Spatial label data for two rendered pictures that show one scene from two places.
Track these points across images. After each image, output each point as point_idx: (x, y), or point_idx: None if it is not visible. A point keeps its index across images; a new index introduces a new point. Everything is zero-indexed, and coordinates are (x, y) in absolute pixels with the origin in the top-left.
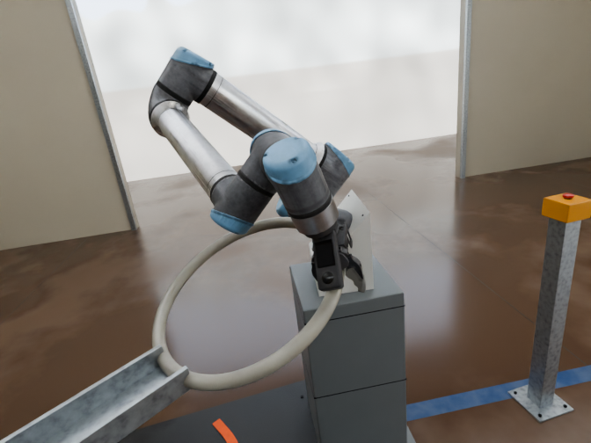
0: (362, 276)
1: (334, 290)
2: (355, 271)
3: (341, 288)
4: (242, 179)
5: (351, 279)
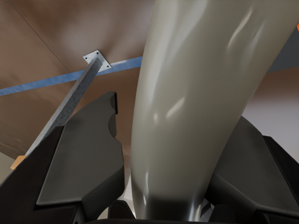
0: (46, 137)
1: (197, 19)
2: (46, 174)
3: (140, 67)
4: None
5: (108, 134)
